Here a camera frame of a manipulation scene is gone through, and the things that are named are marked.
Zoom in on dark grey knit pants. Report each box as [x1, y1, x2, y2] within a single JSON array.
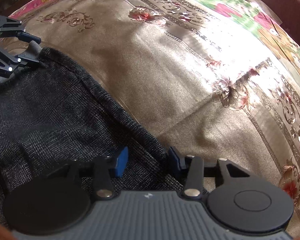
[[0, 46, 181, 208]]

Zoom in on floral satin bedspread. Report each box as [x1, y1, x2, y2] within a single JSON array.
[[11, 0, 300, 237]]

